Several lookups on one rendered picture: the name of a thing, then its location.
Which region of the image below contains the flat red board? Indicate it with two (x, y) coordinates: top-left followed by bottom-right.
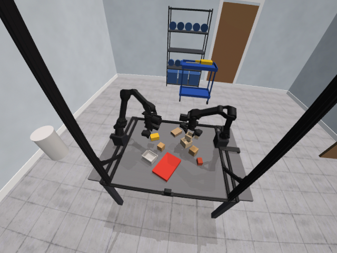
(152, 152), (181, 182)

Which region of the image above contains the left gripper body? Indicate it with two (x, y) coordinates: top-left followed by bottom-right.
(141, 121), (152, 137)

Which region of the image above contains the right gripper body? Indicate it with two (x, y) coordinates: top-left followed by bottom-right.
(180, 122), (203, 137)

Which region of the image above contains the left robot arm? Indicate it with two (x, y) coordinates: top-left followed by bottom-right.
(113, 89), (162, 137)

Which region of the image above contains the yellow block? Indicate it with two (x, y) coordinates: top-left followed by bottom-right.
(150, 133), (160, 141)

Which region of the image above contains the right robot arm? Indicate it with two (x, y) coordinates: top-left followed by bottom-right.
(179, 105), (236, 140)

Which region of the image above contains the small red block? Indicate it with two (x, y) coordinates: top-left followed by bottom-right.
(196, 158), (203, 166)

